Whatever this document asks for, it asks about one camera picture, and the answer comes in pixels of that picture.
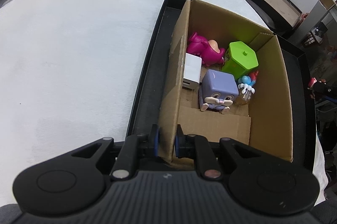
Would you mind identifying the brown-haired small figurine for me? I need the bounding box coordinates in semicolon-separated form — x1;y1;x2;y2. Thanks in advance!
308;77;326;99

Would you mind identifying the lavender cube toy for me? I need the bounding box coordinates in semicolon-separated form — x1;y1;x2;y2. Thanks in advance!
198;69;239;114

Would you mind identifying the brown cardboard box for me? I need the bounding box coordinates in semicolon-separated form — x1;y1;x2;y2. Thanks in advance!
158;0;293;161

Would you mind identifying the red and blue small figurine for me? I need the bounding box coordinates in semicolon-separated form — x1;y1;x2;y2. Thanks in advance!
235;70;259;106

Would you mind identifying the white power adapter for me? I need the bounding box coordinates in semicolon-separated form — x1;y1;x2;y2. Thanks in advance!
182;53;202;90

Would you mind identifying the green hexagonal box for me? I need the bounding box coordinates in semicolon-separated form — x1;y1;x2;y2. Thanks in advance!
221;41;259;80

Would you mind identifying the pink toy figure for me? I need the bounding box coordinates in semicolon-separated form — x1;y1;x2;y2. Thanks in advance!
186;32;226;66

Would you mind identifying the black tray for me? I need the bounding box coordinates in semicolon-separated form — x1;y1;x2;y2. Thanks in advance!
126;0;316;170

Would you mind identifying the white tablecloth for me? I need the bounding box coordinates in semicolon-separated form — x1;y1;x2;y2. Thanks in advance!
0;0;329;206

